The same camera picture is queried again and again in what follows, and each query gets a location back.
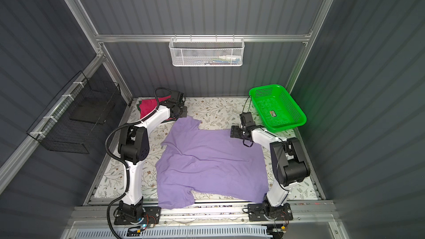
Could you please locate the green plastic basket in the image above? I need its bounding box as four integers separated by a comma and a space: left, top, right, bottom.
249, 84, 307, 133

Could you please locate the purple t shirt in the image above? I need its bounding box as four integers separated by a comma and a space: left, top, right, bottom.
156, 117, 269, 209

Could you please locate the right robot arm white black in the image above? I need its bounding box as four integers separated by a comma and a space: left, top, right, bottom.
230, 112, 311, 208

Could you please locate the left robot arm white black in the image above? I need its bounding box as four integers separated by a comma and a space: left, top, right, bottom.
118, 97, 185, 205

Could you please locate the folded magenta t shirt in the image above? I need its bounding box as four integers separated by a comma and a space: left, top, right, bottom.
138, 96, 171, 120

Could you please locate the folded dark green t shirt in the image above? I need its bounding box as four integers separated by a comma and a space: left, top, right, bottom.
136, 100, 150, 119

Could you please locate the white spray bottle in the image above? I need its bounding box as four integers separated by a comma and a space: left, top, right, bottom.
219, 55, 242, 63

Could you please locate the white vented panel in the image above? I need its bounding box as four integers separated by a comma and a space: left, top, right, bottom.
74, 225, 273, 239

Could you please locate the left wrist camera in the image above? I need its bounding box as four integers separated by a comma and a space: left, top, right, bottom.
170, 91, 184, 104

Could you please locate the white wire mesh basket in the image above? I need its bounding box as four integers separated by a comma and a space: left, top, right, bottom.
169, 38, 245, 67

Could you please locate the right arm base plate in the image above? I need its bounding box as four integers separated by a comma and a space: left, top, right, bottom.
246, 203, 293, 222

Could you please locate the black corrugated cable conduit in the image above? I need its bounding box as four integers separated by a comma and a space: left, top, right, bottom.
104, 87, 173, 239

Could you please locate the black wire basket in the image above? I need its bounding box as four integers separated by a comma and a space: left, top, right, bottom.
27, 73, 122, 154

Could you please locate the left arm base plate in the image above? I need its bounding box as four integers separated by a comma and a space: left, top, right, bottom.
113, 205, 162, 225

